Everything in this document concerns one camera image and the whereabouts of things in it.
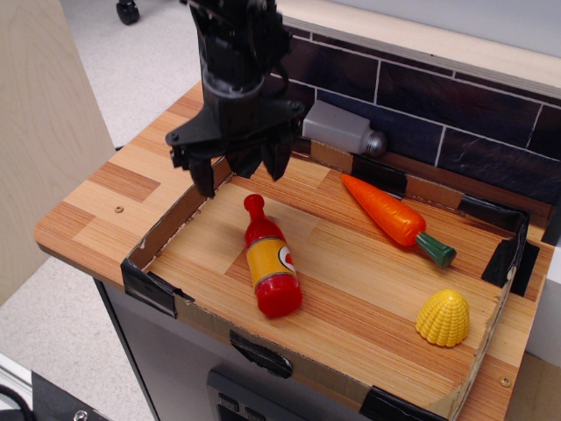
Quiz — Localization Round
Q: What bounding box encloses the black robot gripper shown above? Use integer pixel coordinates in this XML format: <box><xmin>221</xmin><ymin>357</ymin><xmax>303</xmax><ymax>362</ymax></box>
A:
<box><xmin>166</xmin><ymin>1</ymin><xmax>304</xmax><ymax>198</ymax></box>

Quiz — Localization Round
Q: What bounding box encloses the red hot sauce bottle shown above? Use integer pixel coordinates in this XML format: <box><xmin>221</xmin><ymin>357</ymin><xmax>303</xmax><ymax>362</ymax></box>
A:
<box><xmin>244</xmin><ymin>194</ymin><xmax>302</xmax><ymax>318</ymax></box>

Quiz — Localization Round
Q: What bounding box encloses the cardboard fence with black tape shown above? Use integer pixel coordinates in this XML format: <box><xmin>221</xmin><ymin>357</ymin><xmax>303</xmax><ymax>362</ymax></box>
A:
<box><xmin>122</xmin><ymin>139</ymin><xmax>542</xmax><ymax>420</ymax></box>

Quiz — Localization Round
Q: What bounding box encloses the grey salt shaker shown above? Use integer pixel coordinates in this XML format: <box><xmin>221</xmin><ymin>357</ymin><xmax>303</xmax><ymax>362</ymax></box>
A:
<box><xmin>302</xmin><ymin>101</ymin><xmax>387</xmax><ymax>157</ymax></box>

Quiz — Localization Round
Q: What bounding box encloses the orange toy carrot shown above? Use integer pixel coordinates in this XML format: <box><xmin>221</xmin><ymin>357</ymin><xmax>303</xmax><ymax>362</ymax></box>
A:
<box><xmin>341</xmin><ymin>174</ymin><xmax>457</xmax><ymax>268</ymax></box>

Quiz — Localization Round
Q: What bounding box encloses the black caster wheel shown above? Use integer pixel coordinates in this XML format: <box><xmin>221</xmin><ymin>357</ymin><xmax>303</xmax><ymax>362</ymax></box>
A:
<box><xmin>116</xmin><ymin>0</ymin><xmax>140</xmax><ymax>25</ymax></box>

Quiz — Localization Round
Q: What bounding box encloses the light wooden panel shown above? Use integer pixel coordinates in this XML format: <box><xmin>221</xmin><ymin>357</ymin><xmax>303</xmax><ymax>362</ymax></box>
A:
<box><xmin>1</xmin><ymin>1</ymin><xmax>114</xmax><ymax>302</ymax></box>

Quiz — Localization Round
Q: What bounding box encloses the yellow toy corn piece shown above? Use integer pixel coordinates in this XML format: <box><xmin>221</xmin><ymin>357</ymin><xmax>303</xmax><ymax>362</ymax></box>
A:
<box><xmin>415</xmin><ymin>289</ymin><xmax>470</xmax><ymax>347</ymax></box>

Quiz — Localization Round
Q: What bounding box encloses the dark tile backsplash panel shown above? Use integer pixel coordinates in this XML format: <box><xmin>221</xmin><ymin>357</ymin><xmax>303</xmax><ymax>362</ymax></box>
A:
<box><xmin>262</xmin><ymin>17</ymin><xmax>561</xmax><ymax>246</ymax></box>

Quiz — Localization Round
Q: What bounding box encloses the black equipment with cable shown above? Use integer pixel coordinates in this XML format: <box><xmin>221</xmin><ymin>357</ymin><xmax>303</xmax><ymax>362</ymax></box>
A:
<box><xmin>1</xmin><ymin>370</ymin><xmax>108</xmax><ymax>421</ymax></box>

